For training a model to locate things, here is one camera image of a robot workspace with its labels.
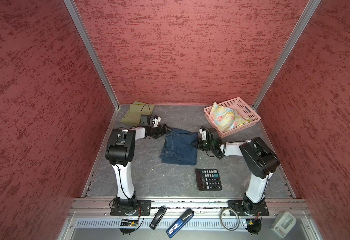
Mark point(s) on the olive green skirt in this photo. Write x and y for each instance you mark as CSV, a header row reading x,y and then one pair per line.
x,y
133,115

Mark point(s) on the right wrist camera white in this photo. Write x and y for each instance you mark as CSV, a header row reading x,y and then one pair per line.
x,y
204,134

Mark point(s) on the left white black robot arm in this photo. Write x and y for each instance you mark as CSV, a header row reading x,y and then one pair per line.
x,y
120,151

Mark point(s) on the right small circuit board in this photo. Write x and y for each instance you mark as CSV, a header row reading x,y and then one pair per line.
x,y
254,226

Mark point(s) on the pink plastic basket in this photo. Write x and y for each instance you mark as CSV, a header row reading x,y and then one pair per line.
x,y
243,109

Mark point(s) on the pastel patterned cloth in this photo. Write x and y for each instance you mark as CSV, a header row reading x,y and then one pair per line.
x,y
227,119

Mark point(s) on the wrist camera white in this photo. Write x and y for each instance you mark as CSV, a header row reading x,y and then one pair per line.
x,y
204,134
149,121

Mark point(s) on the black desk calculator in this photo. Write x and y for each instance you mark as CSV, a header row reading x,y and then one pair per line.
x,y
208,180

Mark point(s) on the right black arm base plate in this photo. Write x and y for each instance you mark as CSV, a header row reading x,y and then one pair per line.
x,y
247,208

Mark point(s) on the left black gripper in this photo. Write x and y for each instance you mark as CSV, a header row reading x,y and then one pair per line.
x,y
160,133

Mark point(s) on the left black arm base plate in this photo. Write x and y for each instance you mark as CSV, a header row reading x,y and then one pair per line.
x,y
143,207

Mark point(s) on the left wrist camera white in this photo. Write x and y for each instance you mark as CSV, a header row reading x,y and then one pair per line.
x,y
149,121

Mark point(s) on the blue black stapler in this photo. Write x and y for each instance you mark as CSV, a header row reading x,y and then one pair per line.
x,y
180,223

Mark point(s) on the blue denim skirt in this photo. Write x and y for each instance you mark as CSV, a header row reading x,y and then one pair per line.
x,y
178,149

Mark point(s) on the grey plastic dispenser box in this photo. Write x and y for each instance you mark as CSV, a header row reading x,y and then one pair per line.
x,y
283,224

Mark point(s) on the small circuit board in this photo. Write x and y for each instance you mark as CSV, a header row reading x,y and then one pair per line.
x,y
129,223
254,226

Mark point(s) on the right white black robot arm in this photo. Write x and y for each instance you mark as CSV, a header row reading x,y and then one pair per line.
x,y
260,159

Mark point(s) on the left small circuit board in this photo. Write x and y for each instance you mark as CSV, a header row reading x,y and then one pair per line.
x,y
129,223

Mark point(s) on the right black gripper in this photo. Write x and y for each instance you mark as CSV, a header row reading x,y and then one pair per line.
x,y
199,144

